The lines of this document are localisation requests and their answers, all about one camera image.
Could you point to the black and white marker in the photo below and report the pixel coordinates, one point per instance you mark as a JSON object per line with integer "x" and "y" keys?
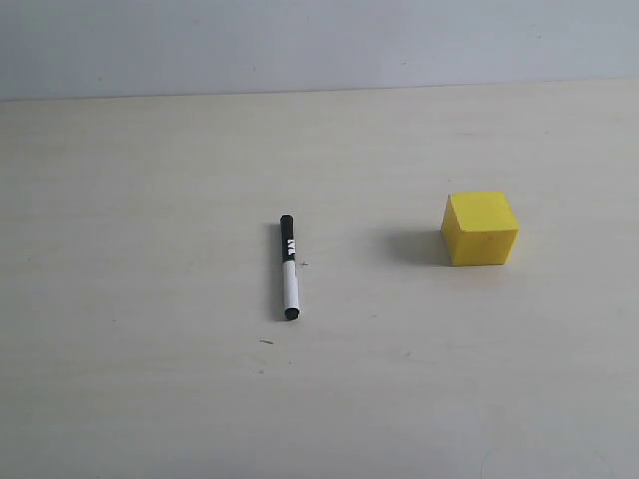
{"x": 290, "y": 281}

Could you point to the yellow foam cube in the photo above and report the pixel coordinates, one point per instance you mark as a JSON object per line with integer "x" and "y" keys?
{"x": 479, "y": 228}

